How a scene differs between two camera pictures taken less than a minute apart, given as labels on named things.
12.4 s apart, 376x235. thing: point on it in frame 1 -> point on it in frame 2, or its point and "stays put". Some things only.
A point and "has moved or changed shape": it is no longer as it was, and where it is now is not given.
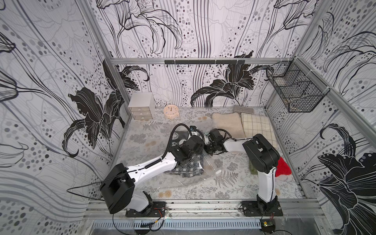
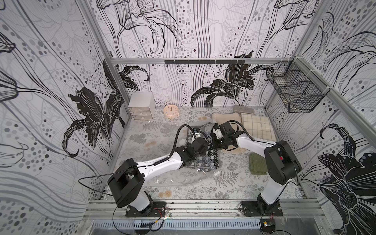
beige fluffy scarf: [230, 122] stays put
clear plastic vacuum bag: [194, 165] has moved or changed shape
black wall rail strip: [205, 62] stays put
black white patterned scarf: [190, 167] -> [208, 161]
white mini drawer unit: [142, 105] stays put
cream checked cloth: [253, 124] stays put
